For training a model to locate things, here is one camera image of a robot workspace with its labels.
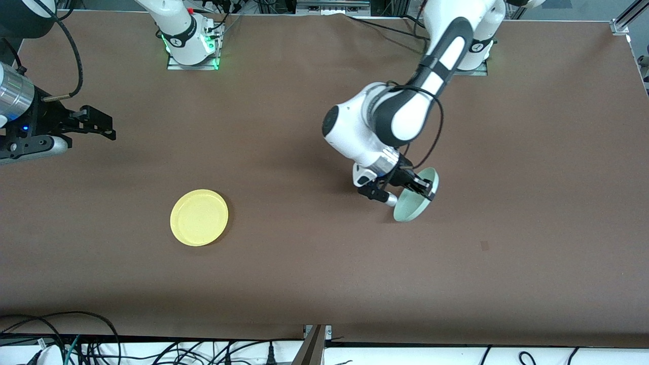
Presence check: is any pale green round plate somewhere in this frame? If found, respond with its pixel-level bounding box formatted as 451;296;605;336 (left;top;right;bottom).
393;167;440;223

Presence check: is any yellow round plate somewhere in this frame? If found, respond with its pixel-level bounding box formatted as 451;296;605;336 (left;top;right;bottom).
170;189;229;247

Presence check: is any grey metal equipment box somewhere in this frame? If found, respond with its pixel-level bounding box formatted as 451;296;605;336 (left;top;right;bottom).
296;0;371;15

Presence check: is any aluminium corner extrusion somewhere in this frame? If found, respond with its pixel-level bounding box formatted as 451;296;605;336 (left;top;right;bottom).
611;0;649;35

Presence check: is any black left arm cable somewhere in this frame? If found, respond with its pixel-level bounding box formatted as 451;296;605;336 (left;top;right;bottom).
388;84;445;170

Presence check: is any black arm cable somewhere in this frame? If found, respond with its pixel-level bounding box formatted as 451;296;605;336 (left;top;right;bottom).
30;0;84;102
388;84;445;170

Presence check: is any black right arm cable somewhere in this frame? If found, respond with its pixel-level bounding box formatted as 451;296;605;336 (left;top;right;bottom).
30;0;84;102

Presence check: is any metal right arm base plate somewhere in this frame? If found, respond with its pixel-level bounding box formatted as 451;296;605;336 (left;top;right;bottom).
167;51;221;71

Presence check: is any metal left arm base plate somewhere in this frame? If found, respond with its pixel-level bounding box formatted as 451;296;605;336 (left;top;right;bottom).
454;61;489;77

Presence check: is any black cable on table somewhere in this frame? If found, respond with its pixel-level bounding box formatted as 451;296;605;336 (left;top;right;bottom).
350;15;431;41

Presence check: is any white cable shelf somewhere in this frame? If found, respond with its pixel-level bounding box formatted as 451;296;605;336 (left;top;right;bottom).
0;339;649;365

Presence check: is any black looped cable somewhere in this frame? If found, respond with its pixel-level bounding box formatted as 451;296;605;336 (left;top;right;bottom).
0;311;121;365

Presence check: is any aluminium profile post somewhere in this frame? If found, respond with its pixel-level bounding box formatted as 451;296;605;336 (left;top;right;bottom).
292;324;333;365

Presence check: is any green cable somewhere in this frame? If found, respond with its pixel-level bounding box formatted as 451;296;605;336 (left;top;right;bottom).
65;336;82;365

